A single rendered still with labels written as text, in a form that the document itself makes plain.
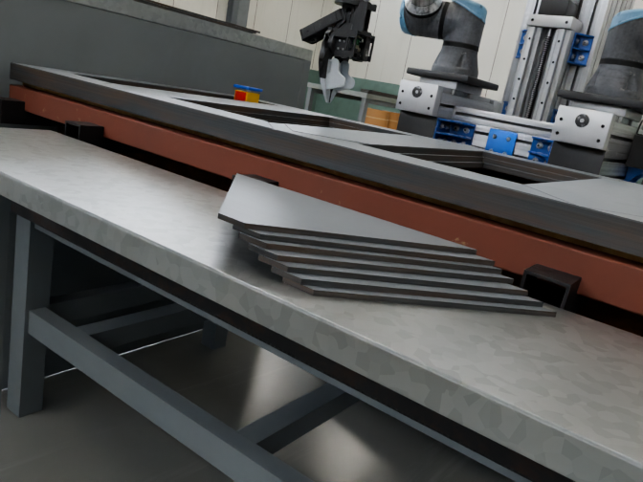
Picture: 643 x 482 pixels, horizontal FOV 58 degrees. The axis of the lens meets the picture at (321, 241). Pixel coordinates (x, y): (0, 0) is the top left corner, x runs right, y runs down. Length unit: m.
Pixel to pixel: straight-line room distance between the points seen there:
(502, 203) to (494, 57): 11.58
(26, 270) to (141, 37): 0.68
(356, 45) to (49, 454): 1.15
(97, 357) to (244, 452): 0.43
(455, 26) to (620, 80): 0.53
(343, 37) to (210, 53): 0.72
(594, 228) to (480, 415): 0.34
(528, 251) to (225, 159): 0.50
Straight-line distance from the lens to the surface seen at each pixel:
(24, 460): 1.55
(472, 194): 0.73
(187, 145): 1.03
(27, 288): 1.53
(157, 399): 1.22
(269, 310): 0.50
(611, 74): 1.77
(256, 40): 2.04
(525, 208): 0.71
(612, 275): 0.70
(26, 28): 1.56
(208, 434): 1.14
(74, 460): 1.54
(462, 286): 0.58
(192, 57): 1.85
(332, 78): 1.27
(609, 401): 0.47
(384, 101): 5.19
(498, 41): 12.31
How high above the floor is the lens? 0.92
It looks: 15 degrees down
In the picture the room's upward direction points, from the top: 11 degrees clockwise
